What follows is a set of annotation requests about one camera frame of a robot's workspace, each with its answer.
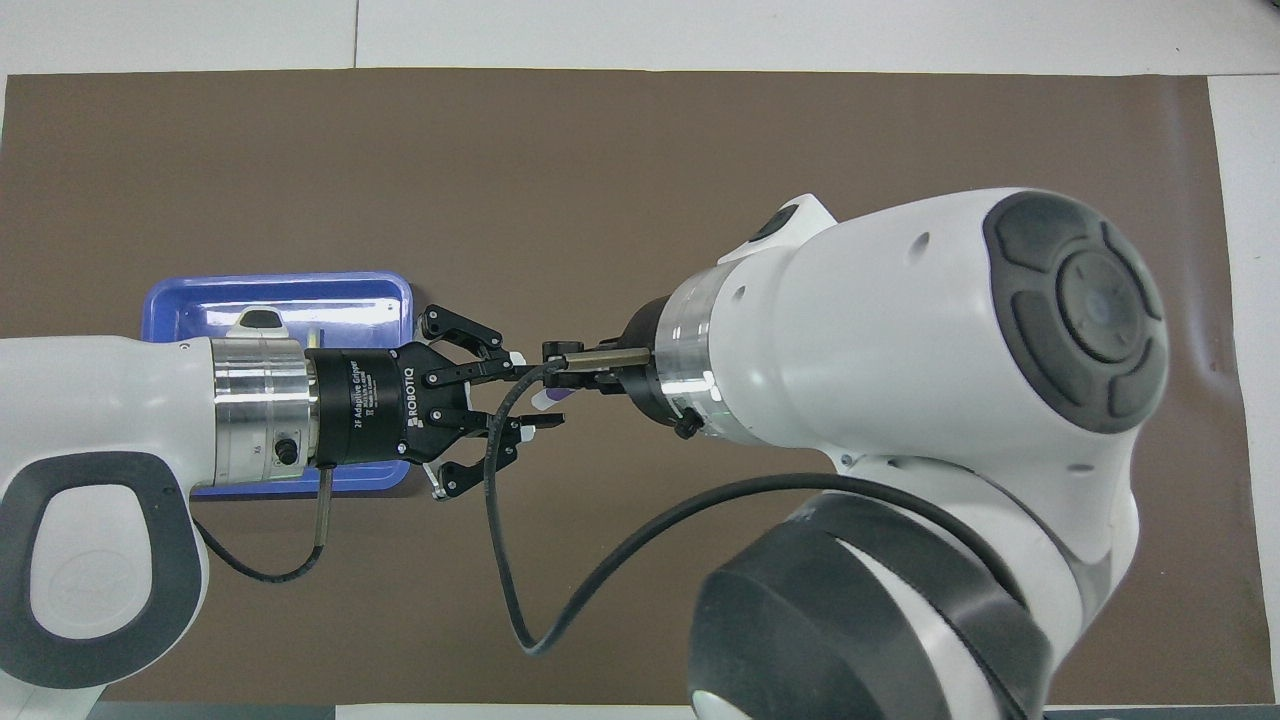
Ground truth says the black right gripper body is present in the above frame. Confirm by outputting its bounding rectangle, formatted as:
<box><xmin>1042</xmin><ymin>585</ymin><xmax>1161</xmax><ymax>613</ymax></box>
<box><xmin>620</xmin><ymin>295</ymin><xmax>676</xmax><ymax>421</ymax></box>

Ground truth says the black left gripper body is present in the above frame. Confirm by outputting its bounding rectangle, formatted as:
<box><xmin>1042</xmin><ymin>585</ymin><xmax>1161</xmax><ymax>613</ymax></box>
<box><xmin>305</xmin><ymin>340</ymin><xmax>479</xmax><ymax>469</ymax></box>

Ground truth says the blue plastic tray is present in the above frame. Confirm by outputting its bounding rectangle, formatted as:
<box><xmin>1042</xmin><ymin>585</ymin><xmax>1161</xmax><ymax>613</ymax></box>
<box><xmin>139</xmin><ymin>271</ymin><xmax>414</xmax><ymax>499</ymax></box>

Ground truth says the brown table mat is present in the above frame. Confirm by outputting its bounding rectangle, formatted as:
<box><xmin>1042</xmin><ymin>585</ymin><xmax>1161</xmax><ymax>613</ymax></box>
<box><xmin>0</xmin><ymin>68</ymin><xmax>1253</xmax><ymax>707</ymax></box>

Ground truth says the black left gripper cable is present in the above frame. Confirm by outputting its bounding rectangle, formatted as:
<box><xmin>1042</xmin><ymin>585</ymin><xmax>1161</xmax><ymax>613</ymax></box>
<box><xmin>190</xmin><ymin>466</ymin><xmax>334</xmax><ymax>585</ymax></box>

